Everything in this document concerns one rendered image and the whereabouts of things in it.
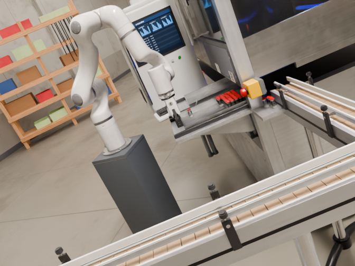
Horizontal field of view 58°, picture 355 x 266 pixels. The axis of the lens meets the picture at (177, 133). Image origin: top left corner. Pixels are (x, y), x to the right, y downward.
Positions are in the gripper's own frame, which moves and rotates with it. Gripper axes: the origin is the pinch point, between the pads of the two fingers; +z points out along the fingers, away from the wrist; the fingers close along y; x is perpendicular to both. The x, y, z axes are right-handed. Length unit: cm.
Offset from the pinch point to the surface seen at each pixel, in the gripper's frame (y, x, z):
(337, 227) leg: -35, -51, 69
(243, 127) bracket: -2.7, -30.0, 15.2
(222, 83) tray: 53, -36, 3
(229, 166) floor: 104, -24, 92
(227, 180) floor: 82, -17, 92
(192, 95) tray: 53, -15, 3
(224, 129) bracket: -2.7, -20.3, 12.1
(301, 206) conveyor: -95, -21, 0
